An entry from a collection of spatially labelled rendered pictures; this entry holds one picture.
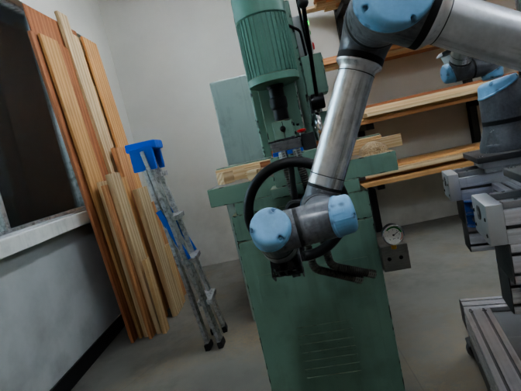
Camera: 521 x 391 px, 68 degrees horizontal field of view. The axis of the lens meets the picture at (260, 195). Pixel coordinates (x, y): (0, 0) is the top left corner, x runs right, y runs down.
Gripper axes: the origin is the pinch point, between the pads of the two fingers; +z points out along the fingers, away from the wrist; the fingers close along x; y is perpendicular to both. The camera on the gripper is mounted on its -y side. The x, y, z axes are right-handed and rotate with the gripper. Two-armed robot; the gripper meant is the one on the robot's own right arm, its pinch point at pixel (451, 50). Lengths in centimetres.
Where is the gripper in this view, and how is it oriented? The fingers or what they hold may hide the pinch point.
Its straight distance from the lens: 208.8
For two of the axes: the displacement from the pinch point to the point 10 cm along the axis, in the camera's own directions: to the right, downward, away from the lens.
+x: 9.4, -3.4, -0.9
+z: 0.5, -1.3, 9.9
